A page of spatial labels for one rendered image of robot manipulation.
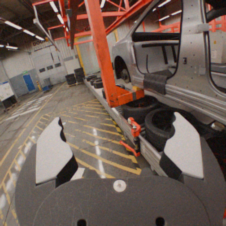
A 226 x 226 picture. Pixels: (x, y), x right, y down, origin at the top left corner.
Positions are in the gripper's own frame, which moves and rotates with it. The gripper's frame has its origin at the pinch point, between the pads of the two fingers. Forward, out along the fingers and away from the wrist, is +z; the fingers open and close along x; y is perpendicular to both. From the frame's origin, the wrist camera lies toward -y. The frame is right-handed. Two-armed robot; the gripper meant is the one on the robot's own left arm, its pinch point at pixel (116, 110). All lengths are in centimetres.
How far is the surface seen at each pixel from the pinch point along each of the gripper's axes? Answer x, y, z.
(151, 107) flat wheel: 55, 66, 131
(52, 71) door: -661, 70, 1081
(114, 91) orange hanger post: -2, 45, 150
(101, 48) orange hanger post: -17, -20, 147
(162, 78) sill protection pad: 57, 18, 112
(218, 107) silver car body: 80, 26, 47
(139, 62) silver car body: 43, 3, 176
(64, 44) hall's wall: -490, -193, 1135
